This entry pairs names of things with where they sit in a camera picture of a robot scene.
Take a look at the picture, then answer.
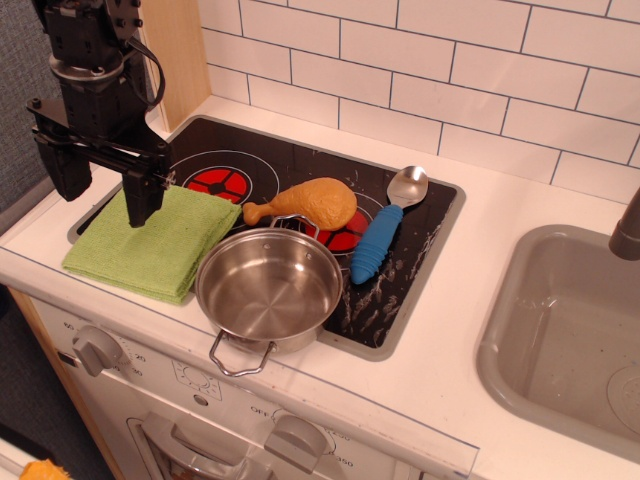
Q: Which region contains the grey toy sink basin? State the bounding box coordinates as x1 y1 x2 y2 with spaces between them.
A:
477 225 639 462

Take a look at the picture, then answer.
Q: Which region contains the blue handled silver spoon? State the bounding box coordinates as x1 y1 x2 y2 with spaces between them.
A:
350 166 429 285

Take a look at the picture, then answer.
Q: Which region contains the grey oven door handle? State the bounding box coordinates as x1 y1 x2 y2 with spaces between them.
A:
140 413 249 479

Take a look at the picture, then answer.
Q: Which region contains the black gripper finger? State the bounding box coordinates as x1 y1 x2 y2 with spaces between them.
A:
35 134 92 202
122 169 165 228

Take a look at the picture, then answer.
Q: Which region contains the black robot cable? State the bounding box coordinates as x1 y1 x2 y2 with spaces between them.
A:
124 35 167 110

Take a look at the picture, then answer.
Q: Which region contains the orange toy chicken drumstick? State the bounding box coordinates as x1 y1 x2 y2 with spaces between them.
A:
242 177 358 231

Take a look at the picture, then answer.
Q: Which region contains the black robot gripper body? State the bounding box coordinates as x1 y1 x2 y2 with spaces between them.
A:
27 64 173 189

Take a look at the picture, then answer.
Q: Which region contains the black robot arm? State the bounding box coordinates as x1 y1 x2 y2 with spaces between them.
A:
27 1 174 228

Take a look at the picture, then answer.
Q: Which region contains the black toy stove top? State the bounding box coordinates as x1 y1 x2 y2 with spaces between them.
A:
67 114 467 362

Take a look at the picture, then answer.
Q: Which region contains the green folded cloth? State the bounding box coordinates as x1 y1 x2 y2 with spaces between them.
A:
62 187 241 305

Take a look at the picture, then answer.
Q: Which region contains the grey timer knob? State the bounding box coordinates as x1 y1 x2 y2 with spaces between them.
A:
72 326 123 377

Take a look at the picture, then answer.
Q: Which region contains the orange toy on floor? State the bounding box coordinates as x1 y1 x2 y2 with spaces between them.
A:
19 459 71 480

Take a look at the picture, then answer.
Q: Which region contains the grey oven temperature knob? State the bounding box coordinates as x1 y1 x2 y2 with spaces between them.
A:
264 415 329 474

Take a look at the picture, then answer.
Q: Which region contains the silver steel pot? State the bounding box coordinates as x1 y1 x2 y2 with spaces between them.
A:
194 214 343 378

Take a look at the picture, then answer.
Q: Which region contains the grey toy faucet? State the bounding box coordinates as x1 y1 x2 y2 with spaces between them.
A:
608 189 640 261

